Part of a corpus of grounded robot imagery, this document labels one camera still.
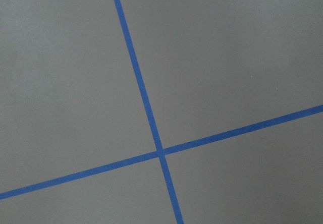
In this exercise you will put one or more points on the brown paper table cover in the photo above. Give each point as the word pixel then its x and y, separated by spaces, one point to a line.
pixel 235 87

